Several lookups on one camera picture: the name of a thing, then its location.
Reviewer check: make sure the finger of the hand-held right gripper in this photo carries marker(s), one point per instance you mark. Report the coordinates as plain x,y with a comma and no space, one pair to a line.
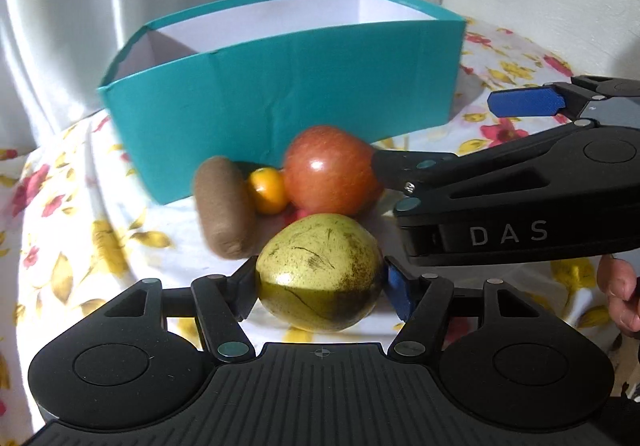
400,166
525,100

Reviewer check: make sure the person's right hand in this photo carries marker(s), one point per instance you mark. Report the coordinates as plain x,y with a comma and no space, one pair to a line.
617,286

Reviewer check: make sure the green speckled pear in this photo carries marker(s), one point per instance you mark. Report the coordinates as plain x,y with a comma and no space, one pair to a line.
320,271

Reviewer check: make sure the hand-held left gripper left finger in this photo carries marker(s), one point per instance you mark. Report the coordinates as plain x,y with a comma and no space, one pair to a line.
245,286

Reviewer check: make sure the brown kiwi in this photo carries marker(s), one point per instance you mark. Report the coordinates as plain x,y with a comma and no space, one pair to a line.
225,211

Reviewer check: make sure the teal cardboard box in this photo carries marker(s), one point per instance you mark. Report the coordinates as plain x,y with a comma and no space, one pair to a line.
300,76

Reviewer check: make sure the red apple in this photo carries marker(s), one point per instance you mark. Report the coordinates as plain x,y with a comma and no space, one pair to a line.
330,171

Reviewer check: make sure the floral tablecloth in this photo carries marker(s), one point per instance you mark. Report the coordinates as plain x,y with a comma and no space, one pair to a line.
75,236

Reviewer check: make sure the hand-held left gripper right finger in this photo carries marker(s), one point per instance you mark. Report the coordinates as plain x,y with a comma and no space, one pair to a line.
400,288

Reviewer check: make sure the small orange kumquat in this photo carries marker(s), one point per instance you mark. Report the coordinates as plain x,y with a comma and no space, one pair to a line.
267,191

